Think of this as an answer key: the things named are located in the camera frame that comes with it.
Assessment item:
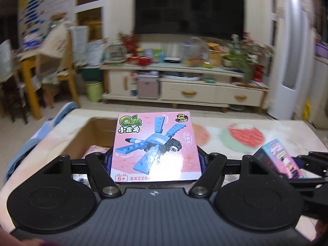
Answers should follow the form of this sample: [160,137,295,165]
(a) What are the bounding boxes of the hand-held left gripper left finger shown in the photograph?
[43,149,122,198]

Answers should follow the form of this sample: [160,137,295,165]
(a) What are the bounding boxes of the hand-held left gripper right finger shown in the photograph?
[188,149,269,198]

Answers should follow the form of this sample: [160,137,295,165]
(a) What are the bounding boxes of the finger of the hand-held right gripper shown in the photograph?
[289,177,328,192]
[295,152,328,171]

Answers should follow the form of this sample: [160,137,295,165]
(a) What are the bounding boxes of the large pink toy box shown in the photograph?
[82,145,111,159]

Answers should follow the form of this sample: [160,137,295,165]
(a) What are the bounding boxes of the green cardboard box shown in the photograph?
[61,116,121,159]

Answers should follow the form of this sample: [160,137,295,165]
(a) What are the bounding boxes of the small pink figurine box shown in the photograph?
[254,139,308,179]

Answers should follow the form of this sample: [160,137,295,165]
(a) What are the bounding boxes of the pink dragonfly brick box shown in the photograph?
[111,111,201,183]

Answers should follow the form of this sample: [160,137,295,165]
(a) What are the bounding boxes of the green trash bin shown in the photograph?
[86,81,104,103]

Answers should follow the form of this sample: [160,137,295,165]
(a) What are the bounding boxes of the cream cabinet drawer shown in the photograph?
[215,84,265,108]
[159,81,216,107]

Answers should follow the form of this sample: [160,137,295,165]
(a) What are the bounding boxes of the blue cloth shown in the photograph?
[6,102,77,177]

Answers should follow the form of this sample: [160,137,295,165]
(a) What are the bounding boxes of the pink storage case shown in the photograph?
[137,75,160,99]

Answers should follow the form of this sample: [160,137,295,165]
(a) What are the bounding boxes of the white round tray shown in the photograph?
[160,72,202,81]

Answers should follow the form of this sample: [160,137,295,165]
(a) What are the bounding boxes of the cream television cabinet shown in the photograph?
[100,63,269,113]

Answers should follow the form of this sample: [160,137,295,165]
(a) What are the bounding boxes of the red vase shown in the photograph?
[254,64,265,82]

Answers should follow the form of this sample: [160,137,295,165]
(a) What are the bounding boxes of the red gift box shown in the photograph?
[127,55,151,66]

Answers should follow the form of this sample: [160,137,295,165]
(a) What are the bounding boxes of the green potted plant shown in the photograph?
[223,49,253,82]

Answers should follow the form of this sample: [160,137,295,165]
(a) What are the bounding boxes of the framed certificate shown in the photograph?
[209,50,222,67]

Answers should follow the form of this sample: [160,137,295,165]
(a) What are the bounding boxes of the white paper sheet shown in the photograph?
[86,40,107,66]

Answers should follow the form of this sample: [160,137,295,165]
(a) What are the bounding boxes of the purple basin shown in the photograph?
[315,42,328,58]

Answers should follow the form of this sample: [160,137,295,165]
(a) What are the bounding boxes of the white planter with plant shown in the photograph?
[108,41,127,62]

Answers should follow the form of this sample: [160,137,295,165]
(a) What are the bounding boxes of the wooden chair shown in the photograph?
[20,26,80,118]

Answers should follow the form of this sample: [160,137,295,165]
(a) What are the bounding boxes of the clear plastic bag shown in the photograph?
[179,37,208,67]

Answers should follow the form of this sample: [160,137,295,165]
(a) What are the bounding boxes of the green drink carton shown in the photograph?
[151,49,164,63]

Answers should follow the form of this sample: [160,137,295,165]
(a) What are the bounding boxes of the white standing air conditioner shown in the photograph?
[266,0,317,120]

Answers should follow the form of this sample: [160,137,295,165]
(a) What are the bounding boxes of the red berry branches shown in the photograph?
[119,31,141,57]

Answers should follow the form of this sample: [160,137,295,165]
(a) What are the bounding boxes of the grey lace cloth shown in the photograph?
[68,26,89,64]

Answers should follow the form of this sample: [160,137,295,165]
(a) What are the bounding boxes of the pink dried flower bouquet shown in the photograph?
[231,32,274,57]

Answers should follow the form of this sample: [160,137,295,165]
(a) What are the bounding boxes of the black television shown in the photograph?
[134,0,245,40]

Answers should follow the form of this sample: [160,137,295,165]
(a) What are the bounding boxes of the wall poster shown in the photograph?
[18,0,77,49]

